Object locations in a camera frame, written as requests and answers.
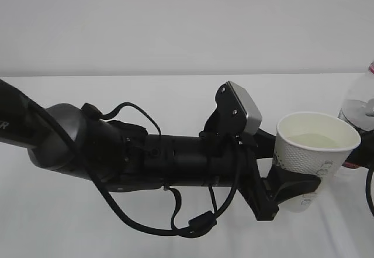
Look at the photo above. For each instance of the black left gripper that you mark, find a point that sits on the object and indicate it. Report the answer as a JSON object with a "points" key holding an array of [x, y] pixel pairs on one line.
{"points": [[293, 190]]}

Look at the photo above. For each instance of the clear water bottle red label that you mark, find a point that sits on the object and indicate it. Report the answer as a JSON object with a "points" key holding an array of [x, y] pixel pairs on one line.
{"points": [[357, 111]]}

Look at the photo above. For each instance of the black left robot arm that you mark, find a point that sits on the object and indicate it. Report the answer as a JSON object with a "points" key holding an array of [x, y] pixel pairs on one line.
{"points": [[122, 157]]}

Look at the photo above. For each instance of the white paper cup green logo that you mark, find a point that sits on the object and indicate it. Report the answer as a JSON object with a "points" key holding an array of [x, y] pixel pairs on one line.
{"points": [[312, 143]]}

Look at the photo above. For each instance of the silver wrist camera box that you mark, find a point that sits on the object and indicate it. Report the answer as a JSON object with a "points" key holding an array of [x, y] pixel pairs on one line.
{"points": [[237, 111]]}

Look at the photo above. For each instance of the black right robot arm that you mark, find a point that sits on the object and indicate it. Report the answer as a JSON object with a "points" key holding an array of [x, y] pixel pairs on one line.
{"points": [[310, 147]]}

